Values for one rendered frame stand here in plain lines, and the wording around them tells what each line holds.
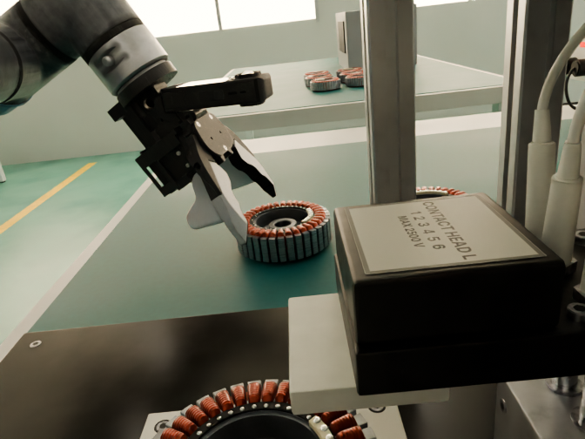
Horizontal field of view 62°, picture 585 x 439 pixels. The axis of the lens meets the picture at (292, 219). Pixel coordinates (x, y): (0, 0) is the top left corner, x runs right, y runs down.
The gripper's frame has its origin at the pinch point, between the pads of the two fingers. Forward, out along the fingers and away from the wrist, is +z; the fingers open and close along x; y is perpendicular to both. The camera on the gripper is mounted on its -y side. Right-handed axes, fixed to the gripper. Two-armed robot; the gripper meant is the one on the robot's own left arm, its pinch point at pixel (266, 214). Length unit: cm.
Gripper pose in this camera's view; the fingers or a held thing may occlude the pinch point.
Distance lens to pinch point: 56.7
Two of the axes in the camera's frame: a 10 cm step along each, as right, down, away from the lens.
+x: -1.8, 3.9, -9.0
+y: -7.9, 4.8, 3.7
